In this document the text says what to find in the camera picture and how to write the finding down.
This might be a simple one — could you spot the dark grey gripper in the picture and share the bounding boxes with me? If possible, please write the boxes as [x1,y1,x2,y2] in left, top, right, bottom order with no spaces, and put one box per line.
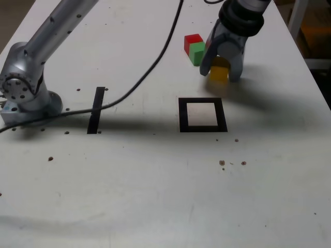
[200,22,247,83]

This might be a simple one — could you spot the yellow cube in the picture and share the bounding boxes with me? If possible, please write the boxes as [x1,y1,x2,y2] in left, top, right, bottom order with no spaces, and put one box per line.
[208,56,231,85]

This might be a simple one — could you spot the green cube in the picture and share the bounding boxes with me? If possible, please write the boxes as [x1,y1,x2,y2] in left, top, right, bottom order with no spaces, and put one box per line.
[189,42,207,66]

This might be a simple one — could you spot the red cube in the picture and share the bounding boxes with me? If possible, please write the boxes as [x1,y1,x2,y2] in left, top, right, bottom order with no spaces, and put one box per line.
[184,34,204,55]

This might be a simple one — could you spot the black tape square outline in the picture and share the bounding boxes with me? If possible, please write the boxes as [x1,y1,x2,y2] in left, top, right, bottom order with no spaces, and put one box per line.
[178,97,229,133]

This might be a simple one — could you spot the yellow cardboard box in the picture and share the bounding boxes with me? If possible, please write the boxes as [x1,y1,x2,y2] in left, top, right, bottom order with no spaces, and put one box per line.
[297,15,331,59]

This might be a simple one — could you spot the black tape strip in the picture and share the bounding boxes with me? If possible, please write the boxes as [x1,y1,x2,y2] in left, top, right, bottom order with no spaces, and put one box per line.
[86,86,106,135]

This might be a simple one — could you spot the black cable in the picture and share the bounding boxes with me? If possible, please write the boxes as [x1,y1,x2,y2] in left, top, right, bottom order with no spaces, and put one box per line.
[0,0,223,134]

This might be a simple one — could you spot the white metal frame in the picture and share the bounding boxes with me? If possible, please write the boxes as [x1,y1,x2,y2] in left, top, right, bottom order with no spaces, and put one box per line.
[287,0,331,70]

